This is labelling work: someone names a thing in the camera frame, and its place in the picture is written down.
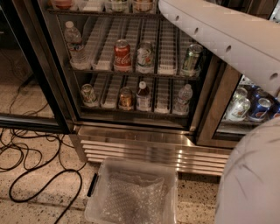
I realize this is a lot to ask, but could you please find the bubble wrap sheet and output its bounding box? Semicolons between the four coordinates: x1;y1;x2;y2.
101;172;167;224

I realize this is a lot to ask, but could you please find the red coca-cola can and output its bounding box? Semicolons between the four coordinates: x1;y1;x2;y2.
114;39;132;72

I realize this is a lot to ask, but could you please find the red item top shelf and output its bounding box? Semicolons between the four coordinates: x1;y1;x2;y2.
52;0;74;10

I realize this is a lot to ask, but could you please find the clear water bottle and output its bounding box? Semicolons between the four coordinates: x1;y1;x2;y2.
64;21;90;70
173;84;193;115

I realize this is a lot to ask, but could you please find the orange can top shelf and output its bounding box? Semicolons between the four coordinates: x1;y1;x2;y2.
132;0;155;13

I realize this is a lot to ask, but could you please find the clear plastic bin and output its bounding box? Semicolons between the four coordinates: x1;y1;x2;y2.
85;157;178;224

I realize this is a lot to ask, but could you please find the brown tea bottle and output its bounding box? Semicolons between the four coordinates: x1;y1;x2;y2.
136;81;151;111

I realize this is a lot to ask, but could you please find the white green soda can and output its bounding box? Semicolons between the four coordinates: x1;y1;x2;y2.
136;41;154;74

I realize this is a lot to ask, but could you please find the black floor cable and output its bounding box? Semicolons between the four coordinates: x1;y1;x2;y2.
0;49;88;224

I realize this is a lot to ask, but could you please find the orange brown can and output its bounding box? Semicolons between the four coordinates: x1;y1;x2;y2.
119;87;134;110

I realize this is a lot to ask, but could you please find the green patterned can lower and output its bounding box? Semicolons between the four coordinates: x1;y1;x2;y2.
80;84;97;107

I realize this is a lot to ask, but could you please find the open glass fridge door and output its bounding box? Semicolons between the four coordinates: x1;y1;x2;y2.
0;0;73;134

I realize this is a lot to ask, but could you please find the clear water bottle lower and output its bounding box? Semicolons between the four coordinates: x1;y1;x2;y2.
173;84;193;115

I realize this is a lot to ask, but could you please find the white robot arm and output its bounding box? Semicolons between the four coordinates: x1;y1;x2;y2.
158;0;280;224

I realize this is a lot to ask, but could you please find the stainless steel fridge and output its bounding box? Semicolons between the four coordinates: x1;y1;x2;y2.
29;0;280;178

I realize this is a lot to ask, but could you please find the clear water bottle upper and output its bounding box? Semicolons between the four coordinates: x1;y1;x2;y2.
64;21;90;70

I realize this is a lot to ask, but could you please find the right glass fridge door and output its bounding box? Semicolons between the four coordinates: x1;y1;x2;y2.
196;55;268;148

